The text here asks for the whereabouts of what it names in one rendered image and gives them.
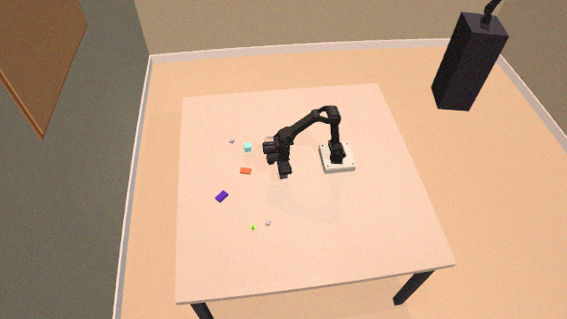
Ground purple flat bar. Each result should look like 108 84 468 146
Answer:
215 190 228 203

